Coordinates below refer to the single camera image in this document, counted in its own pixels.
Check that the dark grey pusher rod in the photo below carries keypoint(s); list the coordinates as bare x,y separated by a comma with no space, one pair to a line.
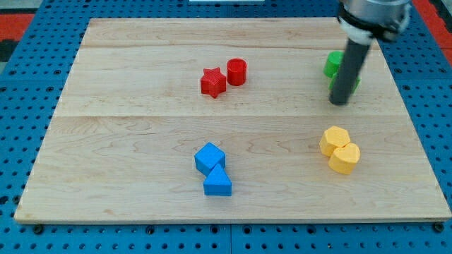
348,72

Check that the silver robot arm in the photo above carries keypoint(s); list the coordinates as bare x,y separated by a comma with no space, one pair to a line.
365,21

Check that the green star block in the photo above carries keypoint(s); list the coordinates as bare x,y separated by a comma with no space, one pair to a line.
332,82

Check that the yellow hexagon block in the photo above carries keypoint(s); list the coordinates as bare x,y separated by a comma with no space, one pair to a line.
332,138

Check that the red star block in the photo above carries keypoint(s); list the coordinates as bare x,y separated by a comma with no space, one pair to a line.
213,82

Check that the green cylinder block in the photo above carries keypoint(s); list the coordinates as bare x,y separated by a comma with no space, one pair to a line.
332,63

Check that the yellow heart block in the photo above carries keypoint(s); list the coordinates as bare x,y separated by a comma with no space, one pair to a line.
344,159

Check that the red cylinder block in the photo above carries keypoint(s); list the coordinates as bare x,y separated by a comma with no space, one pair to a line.
236,71

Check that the blue cube block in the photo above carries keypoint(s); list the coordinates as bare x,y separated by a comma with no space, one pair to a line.
208,157

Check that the blue triangle block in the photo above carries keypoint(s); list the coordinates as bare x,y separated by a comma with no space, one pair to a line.
218,182

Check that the wooden board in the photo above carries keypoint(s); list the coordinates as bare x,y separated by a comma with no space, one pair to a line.
121,143

